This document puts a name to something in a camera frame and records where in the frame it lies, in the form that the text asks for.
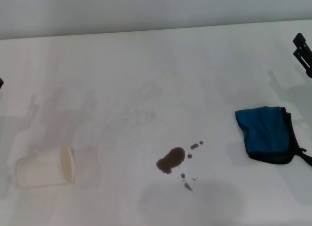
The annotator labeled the blue rag with black trim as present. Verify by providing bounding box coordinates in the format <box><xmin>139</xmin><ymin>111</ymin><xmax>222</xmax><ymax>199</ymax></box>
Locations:
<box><xmin>234</xmin><ymin>105</ymin><xmax>312</xmax><ymax>167</ymax></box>

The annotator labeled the white paper cup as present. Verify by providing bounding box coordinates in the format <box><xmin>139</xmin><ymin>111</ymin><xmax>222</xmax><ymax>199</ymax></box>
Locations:
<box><xmin>16</xmin><ymin>147</ymin><xmax>76</xmax><ymax>189</ymax></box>

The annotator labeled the dark brown liquid stain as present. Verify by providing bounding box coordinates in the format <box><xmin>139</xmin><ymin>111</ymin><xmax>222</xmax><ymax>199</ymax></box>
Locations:
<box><xmin>156</xmin><ymin>140</ymin><xmax>204</xmax><ymax>192</ymax></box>

